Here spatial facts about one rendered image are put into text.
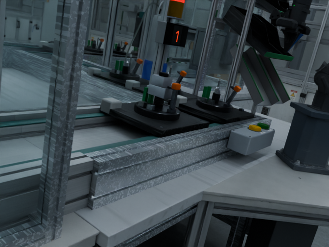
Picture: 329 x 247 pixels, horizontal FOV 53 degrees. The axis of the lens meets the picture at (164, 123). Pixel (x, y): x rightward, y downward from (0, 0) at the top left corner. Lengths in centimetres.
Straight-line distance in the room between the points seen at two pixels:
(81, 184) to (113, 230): 10
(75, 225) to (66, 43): 32
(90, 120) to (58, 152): 45
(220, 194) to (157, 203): 19
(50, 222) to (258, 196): 53
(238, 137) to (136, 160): 43
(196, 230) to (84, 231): 38
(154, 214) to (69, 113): 30
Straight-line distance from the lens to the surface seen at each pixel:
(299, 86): 529
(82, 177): 64
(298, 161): 119
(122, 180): 70
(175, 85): 95
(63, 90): 48
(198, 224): 91
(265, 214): 95
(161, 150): 77
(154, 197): 75
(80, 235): 61
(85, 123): 95
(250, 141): 103
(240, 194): 88
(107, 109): 98
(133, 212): 69
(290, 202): 94
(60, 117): 49
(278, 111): 539
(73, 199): 66
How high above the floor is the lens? 121
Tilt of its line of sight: 15 degrees down
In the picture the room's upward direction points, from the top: 11 degrees clockwise
